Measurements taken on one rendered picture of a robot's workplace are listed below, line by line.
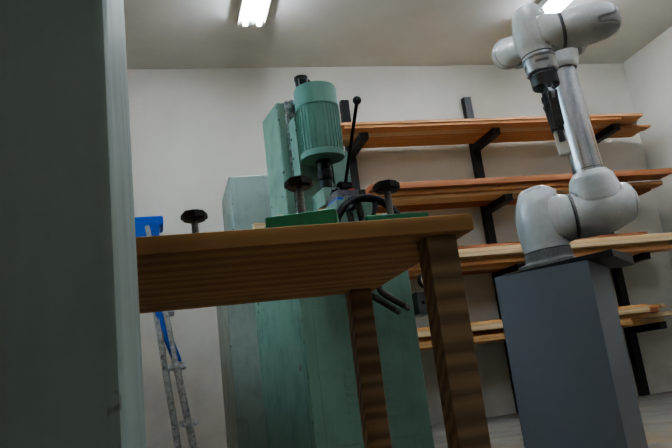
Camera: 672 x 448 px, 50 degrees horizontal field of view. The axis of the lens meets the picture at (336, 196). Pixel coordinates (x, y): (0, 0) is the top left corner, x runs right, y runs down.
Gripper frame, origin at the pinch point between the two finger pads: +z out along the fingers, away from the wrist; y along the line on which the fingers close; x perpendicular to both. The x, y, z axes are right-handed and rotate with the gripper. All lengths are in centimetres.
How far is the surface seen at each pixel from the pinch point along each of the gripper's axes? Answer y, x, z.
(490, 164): -361, 14, -104
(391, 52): -308, -42, -191
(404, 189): -280, -53, -76
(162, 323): -104, -160, 9
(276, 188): -97, -100, -37
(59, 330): 176, -47, 55
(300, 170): -82, -86, -37
